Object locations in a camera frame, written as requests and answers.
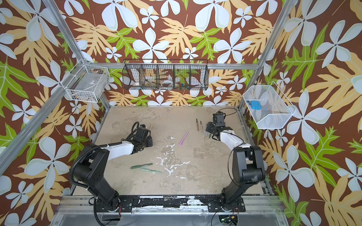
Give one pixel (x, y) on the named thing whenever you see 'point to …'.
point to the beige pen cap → (151, 127)
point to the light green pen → (151, 171)
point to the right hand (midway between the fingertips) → (209, 125)
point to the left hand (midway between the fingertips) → (149, 137)
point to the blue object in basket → (255, 105)
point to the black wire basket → (165, 74)
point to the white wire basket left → (87, 83)
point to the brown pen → (197, 125)
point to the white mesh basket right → (275, 109)
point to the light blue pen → (207, 133)
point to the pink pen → (181, 141)
